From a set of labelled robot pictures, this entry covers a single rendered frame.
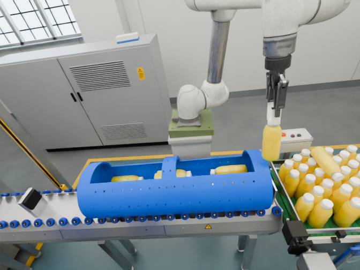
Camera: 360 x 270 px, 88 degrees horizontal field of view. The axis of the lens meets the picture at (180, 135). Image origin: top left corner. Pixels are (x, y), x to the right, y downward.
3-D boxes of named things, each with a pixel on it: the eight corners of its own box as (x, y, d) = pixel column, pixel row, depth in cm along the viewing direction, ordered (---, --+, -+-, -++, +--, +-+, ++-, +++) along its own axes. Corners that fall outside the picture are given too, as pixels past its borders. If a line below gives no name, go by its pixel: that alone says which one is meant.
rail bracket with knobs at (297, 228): (278, 226, 91) (283, 216, 85) (294, 226, 90) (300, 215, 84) (287, 249, 83) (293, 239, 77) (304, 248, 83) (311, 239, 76)
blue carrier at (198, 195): (111, 185, 120) (92, 152, 103) (250, 174, 111) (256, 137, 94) (94, 229, 97) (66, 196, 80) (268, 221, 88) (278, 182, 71)
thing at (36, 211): (44, 202, 119) (28, 187, 109) (50, 201, 118) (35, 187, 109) (34, 217, 111) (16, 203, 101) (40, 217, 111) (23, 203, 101)
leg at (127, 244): (131, 248, 178) (105, 216, 138) (137, 248, 177) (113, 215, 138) (129, 255, 173) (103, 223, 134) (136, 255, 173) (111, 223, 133)
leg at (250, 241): (240, 263, 157) (246, 230, 117) (247, 263, 156) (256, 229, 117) (241, 271, 152) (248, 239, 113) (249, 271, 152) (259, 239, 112)
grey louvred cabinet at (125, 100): (62, 134, 352) (7, 54, 261) (174, 125, 323) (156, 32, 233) (45, 154, 310) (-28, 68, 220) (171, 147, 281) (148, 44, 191)
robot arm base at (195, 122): (173, 115, 153) (172, 109, 150) (200, 114, 151) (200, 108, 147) (171, 127, 138) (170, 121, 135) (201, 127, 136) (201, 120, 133)
